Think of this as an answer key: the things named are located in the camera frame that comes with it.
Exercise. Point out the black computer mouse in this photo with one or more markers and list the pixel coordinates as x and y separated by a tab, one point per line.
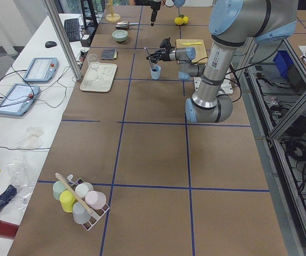
50	44

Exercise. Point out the blue teach pendant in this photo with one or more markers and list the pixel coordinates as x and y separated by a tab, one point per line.
19	99
41	70

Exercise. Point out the grey plastic cup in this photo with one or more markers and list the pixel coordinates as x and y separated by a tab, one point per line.
80	214

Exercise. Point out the blue teach pendant far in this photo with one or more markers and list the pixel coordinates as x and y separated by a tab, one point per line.
41	70

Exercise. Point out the pale pink plastic cup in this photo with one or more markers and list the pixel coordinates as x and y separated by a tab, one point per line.
95	199

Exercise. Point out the light blue plastic cup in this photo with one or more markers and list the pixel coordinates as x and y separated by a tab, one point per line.
155	72

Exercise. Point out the green bowl of ice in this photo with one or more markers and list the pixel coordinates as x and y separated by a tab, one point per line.
120	35

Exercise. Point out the grey folded cloth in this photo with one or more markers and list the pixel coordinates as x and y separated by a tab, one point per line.
109	54

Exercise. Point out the white wire cup rack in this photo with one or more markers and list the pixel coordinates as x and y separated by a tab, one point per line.
96	214

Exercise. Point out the wooden mug tree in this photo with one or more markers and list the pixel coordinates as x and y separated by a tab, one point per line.
112	16

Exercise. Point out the pale green plastic cup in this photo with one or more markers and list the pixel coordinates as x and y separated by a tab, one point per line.
58	189

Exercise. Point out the clear wine glass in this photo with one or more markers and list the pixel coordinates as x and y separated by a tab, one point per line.
93	61

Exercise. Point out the yellow plastic knife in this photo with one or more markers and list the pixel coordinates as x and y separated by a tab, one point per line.
192	43

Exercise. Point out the blue teach pendant near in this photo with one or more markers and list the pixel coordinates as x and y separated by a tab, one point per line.
19	99

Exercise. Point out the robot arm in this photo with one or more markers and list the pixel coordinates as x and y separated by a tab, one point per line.
231	23
177	3

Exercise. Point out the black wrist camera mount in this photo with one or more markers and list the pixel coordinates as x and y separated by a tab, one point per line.
165	44

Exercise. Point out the steel ice scoop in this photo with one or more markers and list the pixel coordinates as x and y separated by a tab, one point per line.
125	25

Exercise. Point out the yellow plastic cup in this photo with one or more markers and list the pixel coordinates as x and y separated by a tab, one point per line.
67	201

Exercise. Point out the aluminium frame post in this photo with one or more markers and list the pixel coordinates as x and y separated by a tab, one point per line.
62	37

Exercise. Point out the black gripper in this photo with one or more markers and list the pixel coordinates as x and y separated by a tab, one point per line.
165	54
155	6

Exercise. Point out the yellow lemon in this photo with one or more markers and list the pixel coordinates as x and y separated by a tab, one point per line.
185	20
179	21

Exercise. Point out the black keyboard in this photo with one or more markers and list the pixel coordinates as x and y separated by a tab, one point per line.
72	29

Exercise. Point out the white plastic cup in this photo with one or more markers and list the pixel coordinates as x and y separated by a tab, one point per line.
83	188

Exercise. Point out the steel muddler black tip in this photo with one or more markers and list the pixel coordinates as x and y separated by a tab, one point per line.
148	57

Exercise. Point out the wooden rack handle rod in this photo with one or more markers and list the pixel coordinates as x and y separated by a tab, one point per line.
69	188

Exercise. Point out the cream bear tray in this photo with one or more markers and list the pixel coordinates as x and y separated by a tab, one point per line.
99	81

